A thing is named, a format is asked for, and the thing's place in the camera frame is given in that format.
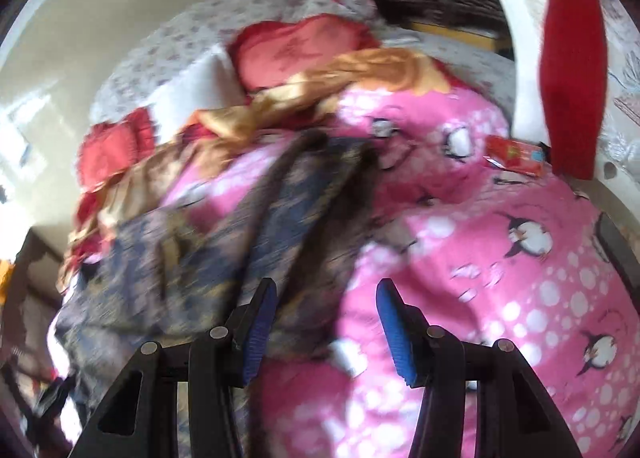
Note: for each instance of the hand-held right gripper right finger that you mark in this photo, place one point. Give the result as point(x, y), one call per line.
point(397, 333)

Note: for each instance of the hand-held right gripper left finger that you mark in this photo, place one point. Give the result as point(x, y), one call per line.
point(259, 328)

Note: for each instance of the dark blue brown patterned cloth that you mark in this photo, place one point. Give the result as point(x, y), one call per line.
point(300, 198)

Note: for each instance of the pink penguin print blanket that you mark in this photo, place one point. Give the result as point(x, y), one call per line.
point(475, 288)

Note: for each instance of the red printed packet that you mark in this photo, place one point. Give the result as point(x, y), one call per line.
point(515, 154)

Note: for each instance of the small red frilled cushion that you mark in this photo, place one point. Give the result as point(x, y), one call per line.
point(107, 151)

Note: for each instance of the black bar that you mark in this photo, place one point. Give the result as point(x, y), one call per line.
point(615, 248)

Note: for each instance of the brown wooden side table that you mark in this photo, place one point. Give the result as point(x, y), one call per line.
point(25, 298)

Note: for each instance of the white pillow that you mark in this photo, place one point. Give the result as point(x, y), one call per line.
point(200, 83)

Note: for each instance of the orange item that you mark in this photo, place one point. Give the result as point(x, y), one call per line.
point(5, 275)

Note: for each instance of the gold and red satin cloth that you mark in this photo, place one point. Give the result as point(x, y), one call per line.
point(390, 68)

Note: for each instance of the large red frilled cushion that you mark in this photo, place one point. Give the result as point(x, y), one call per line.
point(295, 48)

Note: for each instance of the red hanging cloth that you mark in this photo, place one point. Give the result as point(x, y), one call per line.
point(570, 88)

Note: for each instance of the floral bed sheet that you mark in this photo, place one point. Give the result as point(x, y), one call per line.
point(165, 38)

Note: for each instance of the floral curtain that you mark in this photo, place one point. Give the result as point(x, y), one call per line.
point(620, 88)

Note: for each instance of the white frame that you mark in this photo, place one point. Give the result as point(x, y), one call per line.
point(520, 38)

